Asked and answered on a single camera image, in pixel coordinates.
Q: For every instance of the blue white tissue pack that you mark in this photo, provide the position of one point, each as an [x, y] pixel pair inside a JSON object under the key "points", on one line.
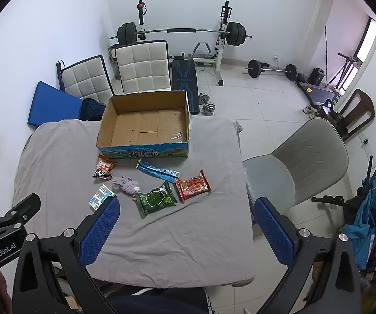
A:
{"points": [[99, 198]]}

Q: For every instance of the purple sock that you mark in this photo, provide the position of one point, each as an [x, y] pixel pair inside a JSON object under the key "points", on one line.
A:
{"points": [[126, 184]]}

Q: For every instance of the white padded chair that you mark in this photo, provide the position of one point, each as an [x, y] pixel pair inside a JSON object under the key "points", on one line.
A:
{"points": [[83, 78], [142, 68]]}

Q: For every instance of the brown wooden chair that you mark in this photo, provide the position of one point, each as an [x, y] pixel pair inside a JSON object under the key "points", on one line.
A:
{"points": [[358, 108]]}

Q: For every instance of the white squat rack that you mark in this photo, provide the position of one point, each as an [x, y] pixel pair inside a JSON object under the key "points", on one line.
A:
{"points": [[222, 49]]}

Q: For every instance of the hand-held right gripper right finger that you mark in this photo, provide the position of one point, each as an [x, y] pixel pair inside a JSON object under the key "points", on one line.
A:
{"points": [[274, 232]]}

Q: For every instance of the black speaker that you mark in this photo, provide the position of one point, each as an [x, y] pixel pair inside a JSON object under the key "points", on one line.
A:
{"points": [[316, 77]]}

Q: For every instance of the window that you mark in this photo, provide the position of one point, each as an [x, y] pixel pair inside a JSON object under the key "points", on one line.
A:
{"points": [[367, 49]]}

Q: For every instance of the blue folded mat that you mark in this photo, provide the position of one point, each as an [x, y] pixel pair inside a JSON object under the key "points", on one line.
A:
{"points": [[52, 106]]}

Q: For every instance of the long blue snack packet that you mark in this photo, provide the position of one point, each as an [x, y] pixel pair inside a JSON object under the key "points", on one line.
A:
{"points": [[158, 171]]}

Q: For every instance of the grey curved exercise attachment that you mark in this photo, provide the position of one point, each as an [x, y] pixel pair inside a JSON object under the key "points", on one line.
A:
{"points": [[202, 44]]}

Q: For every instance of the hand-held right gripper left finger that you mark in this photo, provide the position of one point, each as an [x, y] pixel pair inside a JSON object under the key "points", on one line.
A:
{"points": [[100, 227]]}

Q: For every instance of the red snack packet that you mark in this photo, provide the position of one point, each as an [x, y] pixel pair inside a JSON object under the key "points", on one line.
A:
{"points": [[193, 185]]}

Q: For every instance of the short barbell with black plates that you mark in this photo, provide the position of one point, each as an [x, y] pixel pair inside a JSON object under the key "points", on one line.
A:
{"points": [[255, 68]]}

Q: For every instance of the thin black pole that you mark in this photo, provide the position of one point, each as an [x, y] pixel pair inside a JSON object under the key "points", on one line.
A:
{"points": [[327, 55]]}

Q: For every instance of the black folding stand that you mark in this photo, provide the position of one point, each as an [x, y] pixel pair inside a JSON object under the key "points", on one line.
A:
{"points": [[331, 199]]}

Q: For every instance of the black blue weight bench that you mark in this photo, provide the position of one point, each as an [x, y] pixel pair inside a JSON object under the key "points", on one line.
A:
{"points": [[183, 78]]}

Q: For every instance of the dark blue garment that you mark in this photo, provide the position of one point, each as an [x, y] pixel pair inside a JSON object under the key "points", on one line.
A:
{"points": [[91, 109]]}

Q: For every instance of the panda print snack packet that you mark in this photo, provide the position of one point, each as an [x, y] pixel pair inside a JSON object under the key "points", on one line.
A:
{"points": [[104, 168]]}

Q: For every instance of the pair of light shoes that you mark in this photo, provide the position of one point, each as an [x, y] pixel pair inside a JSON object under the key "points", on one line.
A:
{"points": [[310, 111]]}

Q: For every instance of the grey office chair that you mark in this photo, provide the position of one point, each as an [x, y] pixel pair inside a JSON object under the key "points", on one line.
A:
{"points": [[305, 157]]}

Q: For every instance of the person's dark clothing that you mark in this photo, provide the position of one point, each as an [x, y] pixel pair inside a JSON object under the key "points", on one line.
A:
{"points": [[155, 302]]}

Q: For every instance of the long barbell with black plates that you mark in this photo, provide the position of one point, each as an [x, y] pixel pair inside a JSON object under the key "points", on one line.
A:
{"points": [[181, 30]]}

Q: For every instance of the grey bed sheet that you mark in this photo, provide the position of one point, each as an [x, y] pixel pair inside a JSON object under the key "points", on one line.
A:
{"points": [[181, 242]]}

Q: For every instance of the green snack packet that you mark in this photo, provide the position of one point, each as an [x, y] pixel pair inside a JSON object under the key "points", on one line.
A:
{"points": [[155, 200]]}

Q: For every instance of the black treadmill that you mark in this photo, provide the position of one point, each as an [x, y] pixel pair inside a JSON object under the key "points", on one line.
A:
{"points": [[318, 93]]}

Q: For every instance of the cardboard box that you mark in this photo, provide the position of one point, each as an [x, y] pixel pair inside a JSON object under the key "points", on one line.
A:
{"points": [[142, 127]]}

